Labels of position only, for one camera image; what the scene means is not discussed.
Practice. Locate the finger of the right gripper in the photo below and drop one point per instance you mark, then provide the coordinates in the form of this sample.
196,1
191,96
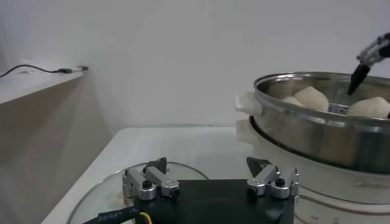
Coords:
358,77

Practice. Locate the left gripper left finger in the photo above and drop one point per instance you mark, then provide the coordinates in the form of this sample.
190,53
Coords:
158,179

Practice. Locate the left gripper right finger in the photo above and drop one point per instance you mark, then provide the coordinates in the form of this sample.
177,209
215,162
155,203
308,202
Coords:
268,176

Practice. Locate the white steamed baozi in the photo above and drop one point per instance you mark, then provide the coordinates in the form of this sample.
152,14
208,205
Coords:
370,107
312,99
291,102

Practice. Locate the glass pot lid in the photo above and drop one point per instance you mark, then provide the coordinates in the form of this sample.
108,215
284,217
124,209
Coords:
103,194

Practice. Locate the stainless steel steamer basket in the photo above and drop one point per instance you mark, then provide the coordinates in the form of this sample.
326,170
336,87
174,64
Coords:
304,140

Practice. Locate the white electric cooker base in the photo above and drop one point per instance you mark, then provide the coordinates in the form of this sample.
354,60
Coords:
320,188

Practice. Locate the grey adapter plug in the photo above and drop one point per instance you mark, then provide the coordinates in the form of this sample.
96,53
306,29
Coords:
81,68

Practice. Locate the white side desk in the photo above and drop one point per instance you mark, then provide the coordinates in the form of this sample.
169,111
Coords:
30,86

